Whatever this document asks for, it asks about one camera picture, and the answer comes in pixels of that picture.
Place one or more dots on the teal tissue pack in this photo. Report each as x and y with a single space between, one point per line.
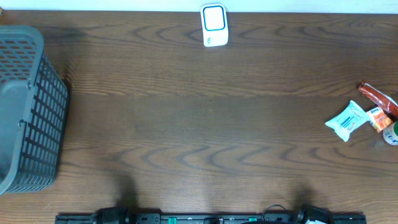
350 119

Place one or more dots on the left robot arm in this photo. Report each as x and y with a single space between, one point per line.
111 215

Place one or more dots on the orange snack bar wrapper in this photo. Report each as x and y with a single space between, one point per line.
379 98

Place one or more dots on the grey plastic mesh basket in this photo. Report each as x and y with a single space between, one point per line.
34 107

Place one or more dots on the green lid jar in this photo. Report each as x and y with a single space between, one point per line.
390 134

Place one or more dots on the white barcode scanner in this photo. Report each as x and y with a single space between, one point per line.
214 25

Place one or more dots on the small orange snack packet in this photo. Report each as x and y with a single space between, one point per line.
379 119

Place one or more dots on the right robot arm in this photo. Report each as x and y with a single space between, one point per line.
309 214

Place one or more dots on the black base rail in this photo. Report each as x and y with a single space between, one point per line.
155 218

